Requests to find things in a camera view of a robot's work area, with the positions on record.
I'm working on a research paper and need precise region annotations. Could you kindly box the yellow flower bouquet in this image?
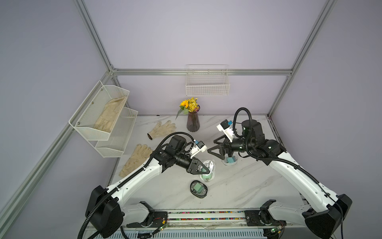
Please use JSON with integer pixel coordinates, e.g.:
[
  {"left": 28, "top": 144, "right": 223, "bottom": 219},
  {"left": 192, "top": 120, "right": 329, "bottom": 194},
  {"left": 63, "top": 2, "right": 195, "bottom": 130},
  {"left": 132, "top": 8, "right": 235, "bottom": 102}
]
[{"left": 176, "top": 97, "right": 200, "bottom": 117}]

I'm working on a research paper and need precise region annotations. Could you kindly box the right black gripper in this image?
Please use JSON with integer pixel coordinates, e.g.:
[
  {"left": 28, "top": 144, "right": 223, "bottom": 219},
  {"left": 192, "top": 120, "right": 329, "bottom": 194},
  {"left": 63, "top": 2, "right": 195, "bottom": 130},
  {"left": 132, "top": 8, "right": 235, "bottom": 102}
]
[{"left": 209, "top": 134, "right": 255, "bottom": 160}]

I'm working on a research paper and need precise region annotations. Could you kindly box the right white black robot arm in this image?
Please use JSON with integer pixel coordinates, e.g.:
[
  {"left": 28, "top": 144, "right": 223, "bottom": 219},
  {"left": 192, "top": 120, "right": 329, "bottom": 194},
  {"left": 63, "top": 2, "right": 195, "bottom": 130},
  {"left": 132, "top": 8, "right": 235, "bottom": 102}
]
[{"left": 208, "top": 107, "right": 352, "bottom": 239}]

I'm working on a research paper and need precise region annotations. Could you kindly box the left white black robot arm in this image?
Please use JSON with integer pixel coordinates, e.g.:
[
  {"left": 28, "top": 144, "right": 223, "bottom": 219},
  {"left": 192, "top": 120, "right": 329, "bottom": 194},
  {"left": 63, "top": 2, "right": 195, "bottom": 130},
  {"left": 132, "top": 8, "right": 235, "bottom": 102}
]
[{"left": 77, "top": 132, "right": 210, "bottom": 239}]

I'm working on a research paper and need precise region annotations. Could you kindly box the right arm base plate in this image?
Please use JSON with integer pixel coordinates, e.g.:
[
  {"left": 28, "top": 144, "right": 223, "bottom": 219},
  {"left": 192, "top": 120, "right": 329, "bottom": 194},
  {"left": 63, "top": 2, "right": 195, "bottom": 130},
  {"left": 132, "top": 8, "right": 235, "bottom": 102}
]
[{"left": 244, "top": 209, "right": 286, "bottom": 227}]

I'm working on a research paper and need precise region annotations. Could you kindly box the aluminium front rail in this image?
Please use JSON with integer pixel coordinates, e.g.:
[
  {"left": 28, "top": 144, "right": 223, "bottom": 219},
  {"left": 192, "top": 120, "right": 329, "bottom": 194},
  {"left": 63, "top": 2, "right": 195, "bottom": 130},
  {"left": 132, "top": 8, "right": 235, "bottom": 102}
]
[{"left": 78, "top": 207, "right": 336, "bottom": 239}]

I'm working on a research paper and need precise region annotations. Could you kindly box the upper white mesh shelf bin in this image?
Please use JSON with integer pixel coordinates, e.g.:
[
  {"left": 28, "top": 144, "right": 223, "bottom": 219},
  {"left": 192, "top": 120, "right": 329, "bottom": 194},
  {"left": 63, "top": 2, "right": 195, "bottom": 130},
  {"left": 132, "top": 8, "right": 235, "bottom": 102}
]
[{"left": 69, "top": 81, "right": 129, "bottom": 141}]

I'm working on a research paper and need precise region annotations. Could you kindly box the green charger plug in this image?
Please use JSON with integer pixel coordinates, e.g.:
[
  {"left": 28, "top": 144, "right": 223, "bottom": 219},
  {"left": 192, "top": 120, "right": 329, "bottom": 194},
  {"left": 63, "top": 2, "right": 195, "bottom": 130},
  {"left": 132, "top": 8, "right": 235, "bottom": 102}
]
[
  {"left": 201, "top": 174, "right": 213, "bottom": 182},
  {"left": 193, "top": 183, "right": 204, "bottom": 193}
]

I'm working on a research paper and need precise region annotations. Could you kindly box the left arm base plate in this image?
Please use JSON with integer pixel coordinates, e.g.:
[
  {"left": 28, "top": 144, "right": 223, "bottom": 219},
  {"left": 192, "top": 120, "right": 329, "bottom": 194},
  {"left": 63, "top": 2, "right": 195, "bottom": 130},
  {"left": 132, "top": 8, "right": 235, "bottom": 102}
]
[{"left": 126, "top": 211, "right": 168, "bottom": 228}]

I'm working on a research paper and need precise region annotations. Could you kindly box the white mesh shelf bin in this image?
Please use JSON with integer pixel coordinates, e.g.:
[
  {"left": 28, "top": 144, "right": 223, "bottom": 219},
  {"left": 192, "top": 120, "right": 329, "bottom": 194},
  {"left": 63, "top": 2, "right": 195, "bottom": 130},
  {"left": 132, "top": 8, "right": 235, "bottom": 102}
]
[
  {"left": 69, "top": 81, "right": 129, "bottom": 141},
  {"left": 95, "top": 107, "right": 138, "bottom": 158}
]

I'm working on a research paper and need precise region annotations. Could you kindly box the dark glass flower vase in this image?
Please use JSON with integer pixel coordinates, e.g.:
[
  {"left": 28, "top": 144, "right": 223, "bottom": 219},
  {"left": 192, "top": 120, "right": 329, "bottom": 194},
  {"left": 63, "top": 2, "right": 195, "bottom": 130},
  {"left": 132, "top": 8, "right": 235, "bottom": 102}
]
[{"left": 187, "top": 105, "right": 200, "bottom": 132}]

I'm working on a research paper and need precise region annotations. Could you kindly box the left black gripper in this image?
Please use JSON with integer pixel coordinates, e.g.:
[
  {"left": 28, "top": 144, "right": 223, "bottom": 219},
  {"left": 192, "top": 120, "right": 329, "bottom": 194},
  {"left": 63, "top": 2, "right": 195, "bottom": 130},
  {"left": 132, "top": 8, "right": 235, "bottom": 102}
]
[{"left": 174, "top": 152, "right": 210, "bottom": 175}]

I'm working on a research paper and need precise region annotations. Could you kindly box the white wire wall basket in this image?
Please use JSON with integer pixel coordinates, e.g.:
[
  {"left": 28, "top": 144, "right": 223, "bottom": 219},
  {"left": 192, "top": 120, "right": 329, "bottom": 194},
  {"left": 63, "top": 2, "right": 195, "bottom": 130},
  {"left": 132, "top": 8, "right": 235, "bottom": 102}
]
[{"left": 186, "top": 64, "right": 230, "bottom": 97}]

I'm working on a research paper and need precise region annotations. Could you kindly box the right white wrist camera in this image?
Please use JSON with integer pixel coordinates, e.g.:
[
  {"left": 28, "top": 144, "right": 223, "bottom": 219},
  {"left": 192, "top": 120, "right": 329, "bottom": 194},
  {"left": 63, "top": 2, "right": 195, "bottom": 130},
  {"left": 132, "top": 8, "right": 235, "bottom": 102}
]
[{"left": 216, "top": 119, "right": 235, "bottom": 142}]

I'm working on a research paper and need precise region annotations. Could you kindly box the beige glove in bin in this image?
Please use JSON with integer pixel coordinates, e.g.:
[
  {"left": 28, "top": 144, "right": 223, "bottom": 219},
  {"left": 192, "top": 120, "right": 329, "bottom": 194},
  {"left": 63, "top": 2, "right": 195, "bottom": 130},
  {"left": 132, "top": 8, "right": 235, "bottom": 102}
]
[{"left": 94, "top": 96, "right": 127, "bottom": 133}]

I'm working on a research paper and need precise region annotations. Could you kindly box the teal charger plug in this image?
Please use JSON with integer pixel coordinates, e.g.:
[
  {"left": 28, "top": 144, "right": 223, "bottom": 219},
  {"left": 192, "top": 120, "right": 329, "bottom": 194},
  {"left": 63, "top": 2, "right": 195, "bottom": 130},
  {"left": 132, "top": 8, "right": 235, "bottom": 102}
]
[{"left": 225, "top": 157, "right": 236, "bottom": 164}]

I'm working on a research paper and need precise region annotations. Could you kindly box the white knit glove on table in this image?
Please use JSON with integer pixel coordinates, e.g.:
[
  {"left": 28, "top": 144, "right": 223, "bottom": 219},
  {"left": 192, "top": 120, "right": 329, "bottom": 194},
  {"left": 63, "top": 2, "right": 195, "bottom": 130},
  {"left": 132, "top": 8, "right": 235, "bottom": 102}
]
[{"left": 147, "top": 120, "right": 177, "bottom": 140}]

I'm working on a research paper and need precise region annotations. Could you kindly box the beige leather glove on table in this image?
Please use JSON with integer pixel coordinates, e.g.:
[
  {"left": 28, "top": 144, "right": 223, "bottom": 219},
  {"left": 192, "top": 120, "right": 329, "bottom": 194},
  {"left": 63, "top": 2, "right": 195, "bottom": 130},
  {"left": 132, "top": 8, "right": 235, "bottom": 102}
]
[{"left": 119, "top": 144, "right": 153, "bottom": 178}]

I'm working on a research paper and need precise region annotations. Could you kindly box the lower white mesh shelf bin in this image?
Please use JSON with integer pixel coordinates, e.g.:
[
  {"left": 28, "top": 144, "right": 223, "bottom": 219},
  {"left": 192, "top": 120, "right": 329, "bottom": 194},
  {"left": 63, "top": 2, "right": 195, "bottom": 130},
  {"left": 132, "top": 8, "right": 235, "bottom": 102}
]
[{"left": 95, "top": 107, "right": 138, "bottom": 158}]

